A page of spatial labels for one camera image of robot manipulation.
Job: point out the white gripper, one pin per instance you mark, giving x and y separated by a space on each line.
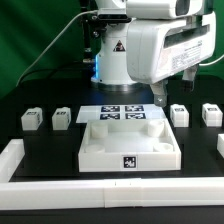
158 49

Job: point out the white square tabletop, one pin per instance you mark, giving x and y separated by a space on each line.
129 145

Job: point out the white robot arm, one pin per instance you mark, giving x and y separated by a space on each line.
111 62

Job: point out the white AprilTag marker sheet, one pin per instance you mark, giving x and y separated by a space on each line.
119 112

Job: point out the white U-shaped obstacle fence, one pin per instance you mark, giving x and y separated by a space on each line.
138 192

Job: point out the black camera on robot base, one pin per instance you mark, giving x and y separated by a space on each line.
113 15

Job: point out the black camera stand pole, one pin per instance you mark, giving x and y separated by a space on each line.
88 22

